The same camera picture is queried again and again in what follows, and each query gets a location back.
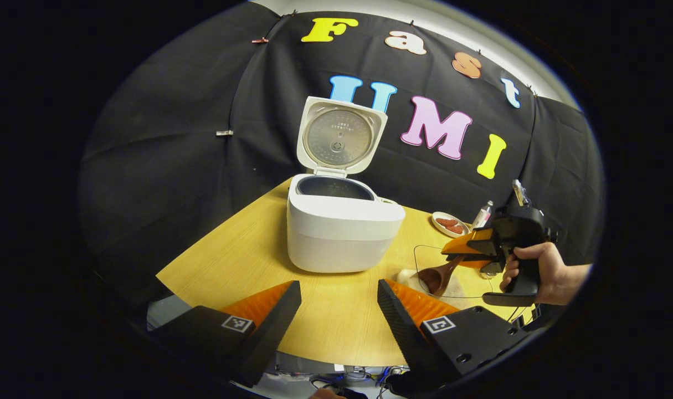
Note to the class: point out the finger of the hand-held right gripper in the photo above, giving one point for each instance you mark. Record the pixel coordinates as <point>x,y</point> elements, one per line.
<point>472,244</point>
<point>477,264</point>

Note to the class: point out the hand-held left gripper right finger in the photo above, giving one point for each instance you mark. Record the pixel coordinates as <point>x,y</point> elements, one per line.
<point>405,338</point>

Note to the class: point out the clear bottle with pink label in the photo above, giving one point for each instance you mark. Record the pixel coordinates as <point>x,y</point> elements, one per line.
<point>482,217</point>

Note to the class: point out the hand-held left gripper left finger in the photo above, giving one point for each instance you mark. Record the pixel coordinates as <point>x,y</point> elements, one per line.
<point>272,338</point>

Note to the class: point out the white round plate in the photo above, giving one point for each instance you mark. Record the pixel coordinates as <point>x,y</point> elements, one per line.
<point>441,229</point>

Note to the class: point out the brown wooden spoon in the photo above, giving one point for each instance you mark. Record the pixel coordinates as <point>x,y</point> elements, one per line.
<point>433,280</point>

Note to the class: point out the clear glass bowl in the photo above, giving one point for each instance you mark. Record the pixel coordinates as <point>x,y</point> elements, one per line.
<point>422,260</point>

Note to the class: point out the black backdrop cloth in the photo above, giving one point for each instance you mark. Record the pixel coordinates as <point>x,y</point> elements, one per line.
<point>175,138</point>

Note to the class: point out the white rice cooker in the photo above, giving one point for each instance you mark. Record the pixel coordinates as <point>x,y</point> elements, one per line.
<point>342,238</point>

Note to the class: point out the red sausage piece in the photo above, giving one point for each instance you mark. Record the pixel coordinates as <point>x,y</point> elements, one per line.
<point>446,221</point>
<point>456,229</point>

